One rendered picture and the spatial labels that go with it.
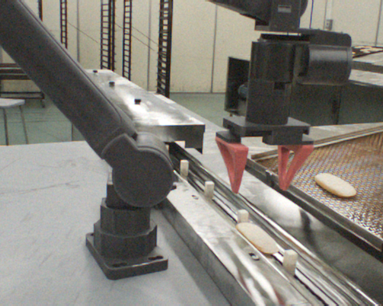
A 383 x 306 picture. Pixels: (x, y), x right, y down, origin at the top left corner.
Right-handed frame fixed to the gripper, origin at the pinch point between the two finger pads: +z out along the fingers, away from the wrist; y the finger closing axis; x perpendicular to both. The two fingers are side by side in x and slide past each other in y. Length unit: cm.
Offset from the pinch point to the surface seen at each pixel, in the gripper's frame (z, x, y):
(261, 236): 6.8, -2.2, -0.1
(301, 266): 7.8, -9.7, 1.8
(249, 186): 10.7, 28.5, 13.4
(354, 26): -32, 469, 371
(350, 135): -0.8, 24.1, 33.4
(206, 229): 6.6, 1.2, -7.0
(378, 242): 3.5, -13.7, 9.6
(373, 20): -40, 434, 371
